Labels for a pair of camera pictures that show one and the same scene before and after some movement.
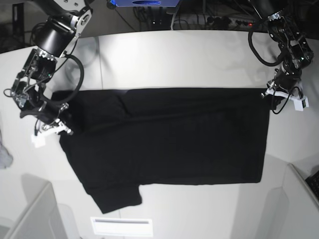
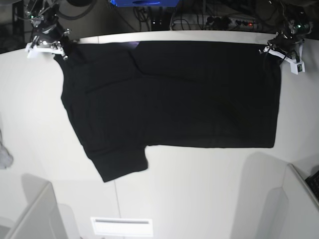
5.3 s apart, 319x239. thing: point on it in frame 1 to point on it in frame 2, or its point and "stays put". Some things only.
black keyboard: x=313 y=181 stays put
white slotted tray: x=122 y=226 stays put
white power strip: x=223 y=22 stays put
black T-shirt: x=123 y=138 to x=122 y=97
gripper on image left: x=48 y=113 to x=50 y=34
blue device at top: x=132 y=3 stays put
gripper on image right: x=285 y=81 to x=287 y=43
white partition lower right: x=302 y=219 stays put
